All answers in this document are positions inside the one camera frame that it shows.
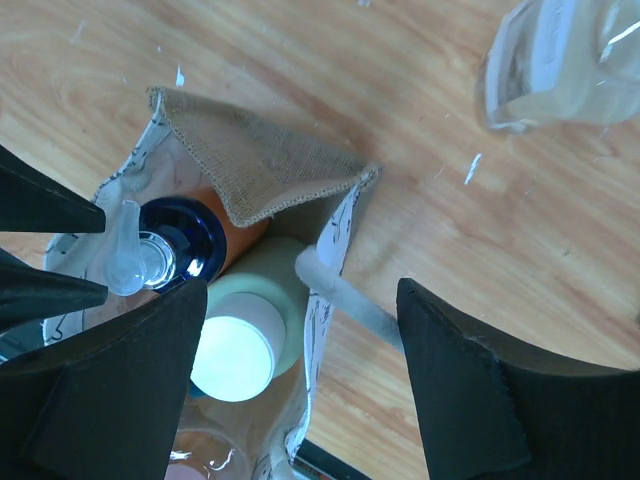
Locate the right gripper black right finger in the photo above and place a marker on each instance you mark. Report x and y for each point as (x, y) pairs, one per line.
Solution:
(492, 406)

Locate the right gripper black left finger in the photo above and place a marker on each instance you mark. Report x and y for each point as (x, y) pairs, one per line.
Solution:
(105, 403)

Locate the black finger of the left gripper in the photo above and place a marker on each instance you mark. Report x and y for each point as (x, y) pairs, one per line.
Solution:
(29, 294)
(33, 202)

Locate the pink cap bottle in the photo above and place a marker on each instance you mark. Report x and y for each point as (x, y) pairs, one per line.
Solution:
(201, 454)

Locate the blue cap bottle back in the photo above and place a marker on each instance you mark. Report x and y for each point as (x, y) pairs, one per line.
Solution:
(168, 240)

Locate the green bottle white cap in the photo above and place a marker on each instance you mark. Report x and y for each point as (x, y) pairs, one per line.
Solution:
(254, 323)

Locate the clear bottle white cap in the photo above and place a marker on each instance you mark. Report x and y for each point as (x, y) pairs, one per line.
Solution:
(562, 61)

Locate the beige canvas bag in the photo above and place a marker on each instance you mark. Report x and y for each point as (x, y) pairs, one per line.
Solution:
(307, 190)

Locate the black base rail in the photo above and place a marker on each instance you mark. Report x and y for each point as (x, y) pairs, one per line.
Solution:
(314, 463)

